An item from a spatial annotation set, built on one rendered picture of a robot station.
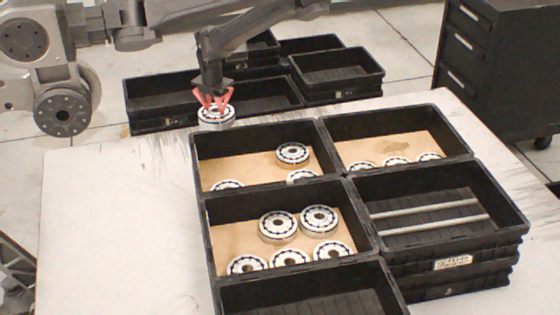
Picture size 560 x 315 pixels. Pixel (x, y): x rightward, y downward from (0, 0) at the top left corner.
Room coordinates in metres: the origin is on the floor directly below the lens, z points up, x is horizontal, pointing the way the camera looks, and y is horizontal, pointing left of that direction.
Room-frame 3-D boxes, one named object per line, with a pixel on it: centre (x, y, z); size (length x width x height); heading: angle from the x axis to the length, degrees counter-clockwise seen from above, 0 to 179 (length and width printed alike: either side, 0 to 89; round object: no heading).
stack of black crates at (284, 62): (2.90, -0.13, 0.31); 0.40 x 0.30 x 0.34; 106
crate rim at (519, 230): (1.15, -0.39, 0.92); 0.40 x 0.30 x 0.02; 103
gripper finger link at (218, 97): (1.39, 0.19, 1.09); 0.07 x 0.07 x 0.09; 60
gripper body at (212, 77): (1.40, 0.20, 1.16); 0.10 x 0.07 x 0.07; 60
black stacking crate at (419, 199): (1.15, -0.39, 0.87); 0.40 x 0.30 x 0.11; 103
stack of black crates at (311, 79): (2.52, -0.25, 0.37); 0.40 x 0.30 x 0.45; 106
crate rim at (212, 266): (1.06, 0.00, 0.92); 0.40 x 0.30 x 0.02; 103
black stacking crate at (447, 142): (1.44, -0.32, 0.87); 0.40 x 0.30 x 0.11; 103
